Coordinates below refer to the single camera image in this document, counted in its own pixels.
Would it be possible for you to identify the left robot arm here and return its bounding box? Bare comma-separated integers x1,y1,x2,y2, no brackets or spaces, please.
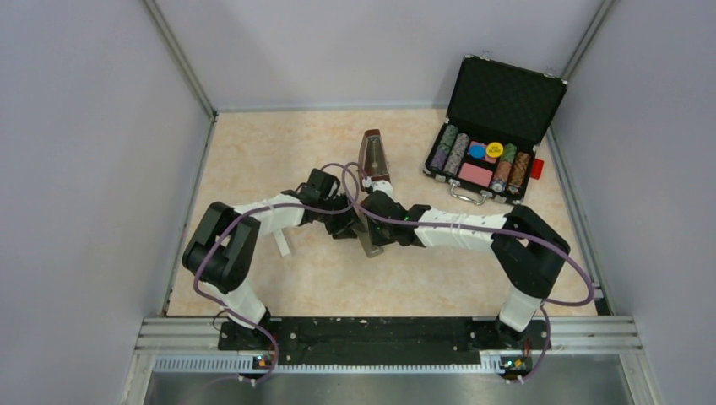
182,169,365,349

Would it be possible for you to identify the blue chip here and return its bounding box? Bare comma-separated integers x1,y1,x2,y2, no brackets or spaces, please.
468,143,486,159

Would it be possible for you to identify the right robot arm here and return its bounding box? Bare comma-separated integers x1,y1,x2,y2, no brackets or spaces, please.
361,192,571,348

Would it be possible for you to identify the yellow big blind chip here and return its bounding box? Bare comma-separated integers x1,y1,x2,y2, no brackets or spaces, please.
485,142,504,159

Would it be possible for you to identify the black poker chip case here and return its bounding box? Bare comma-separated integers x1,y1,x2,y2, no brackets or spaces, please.
422,55,567,205

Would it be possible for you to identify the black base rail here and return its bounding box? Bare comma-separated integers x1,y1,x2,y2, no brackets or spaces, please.
218,316,549,366

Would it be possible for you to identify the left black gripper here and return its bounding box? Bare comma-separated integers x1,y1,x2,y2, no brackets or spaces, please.
317,192,367,240

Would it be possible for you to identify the brown wooden metronome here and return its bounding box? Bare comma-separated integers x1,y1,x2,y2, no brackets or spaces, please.
359,128,394,198

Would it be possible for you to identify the pink card deck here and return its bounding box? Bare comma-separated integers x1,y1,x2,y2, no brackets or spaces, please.
458,163,494,187

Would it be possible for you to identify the red block behind case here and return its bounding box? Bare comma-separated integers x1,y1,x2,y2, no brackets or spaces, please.
529,159,545,180

